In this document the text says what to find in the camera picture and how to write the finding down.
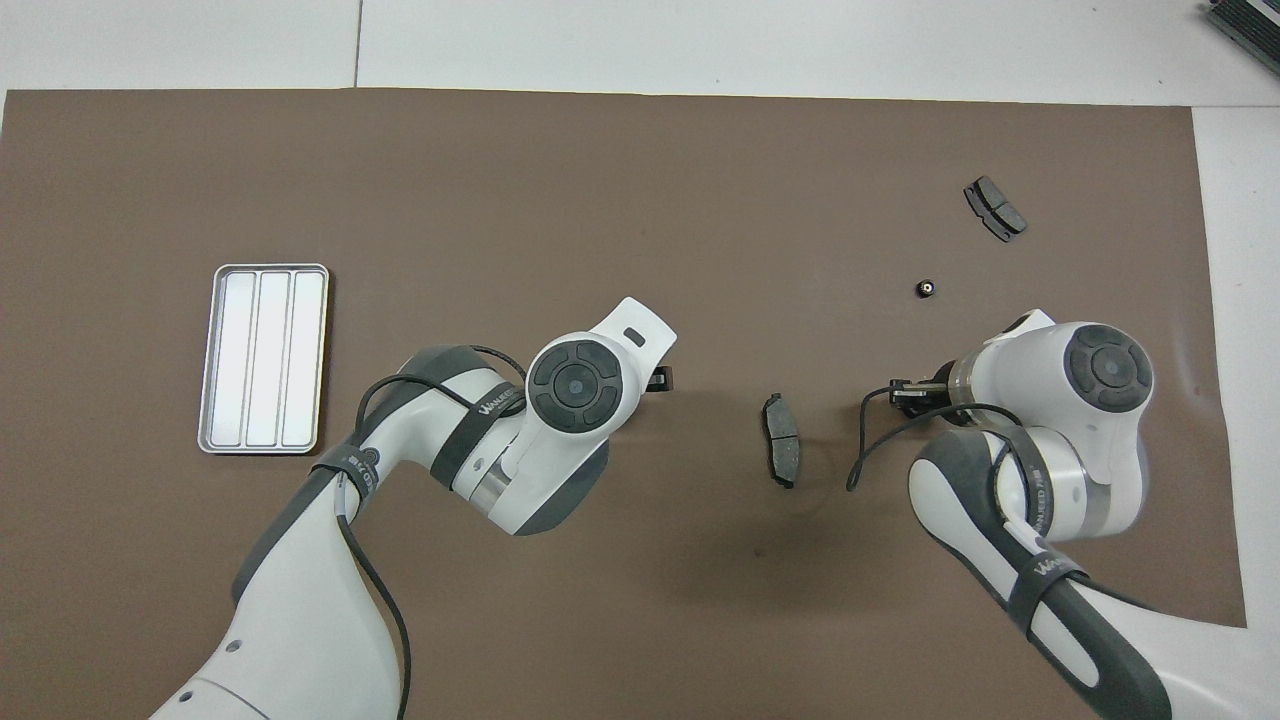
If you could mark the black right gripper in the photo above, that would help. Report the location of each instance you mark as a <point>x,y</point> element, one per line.
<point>946,392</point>

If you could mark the small black bearing gear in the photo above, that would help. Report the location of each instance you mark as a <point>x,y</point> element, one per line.
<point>926,289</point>

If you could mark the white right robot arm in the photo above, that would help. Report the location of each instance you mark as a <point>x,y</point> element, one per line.
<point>1050,350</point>

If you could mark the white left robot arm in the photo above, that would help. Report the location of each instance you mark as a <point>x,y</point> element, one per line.
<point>300,620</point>

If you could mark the silver metal tray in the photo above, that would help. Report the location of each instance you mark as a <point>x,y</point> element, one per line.
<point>265,360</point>

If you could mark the single grey brake pad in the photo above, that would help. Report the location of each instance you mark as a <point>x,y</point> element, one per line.
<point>783,445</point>

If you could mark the brown table mat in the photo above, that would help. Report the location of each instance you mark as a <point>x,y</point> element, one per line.
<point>600,200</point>

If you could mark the stacked grey brake pads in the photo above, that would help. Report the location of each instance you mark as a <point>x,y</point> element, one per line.
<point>995,207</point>

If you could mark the grey ribbed device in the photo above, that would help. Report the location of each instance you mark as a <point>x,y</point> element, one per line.
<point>1255,25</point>

